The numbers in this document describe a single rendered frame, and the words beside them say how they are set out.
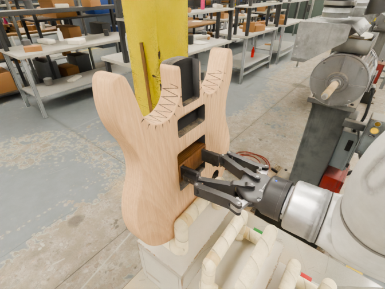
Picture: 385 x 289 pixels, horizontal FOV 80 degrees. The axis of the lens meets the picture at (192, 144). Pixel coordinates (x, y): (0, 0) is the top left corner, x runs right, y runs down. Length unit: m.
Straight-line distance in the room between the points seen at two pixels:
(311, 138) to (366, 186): 1.38
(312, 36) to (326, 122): 0.69
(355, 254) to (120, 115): 0.36
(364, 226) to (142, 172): 0.30
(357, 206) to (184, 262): 0.41
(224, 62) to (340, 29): 0.57
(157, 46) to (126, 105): 1.10
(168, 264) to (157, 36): 1.15
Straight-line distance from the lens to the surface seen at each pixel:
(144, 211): 0.45
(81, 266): 2.00
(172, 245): 0.59
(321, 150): 1.69
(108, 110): 0.33
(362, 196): 0.30
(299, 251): 0.89
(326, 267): 0.89
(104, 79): 0.33
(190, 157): 0.49
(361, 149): 1.45
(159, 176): 0.43
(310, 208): 0.41
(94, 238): 2.10
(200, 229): 0.65
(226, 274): 0.69
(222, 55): 0.54
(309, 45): 1.05
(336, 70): 1.34
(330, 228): 0.41
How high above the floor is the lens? 1.63
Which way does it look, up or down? 34 degrees down
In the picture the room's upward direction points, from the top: straight up
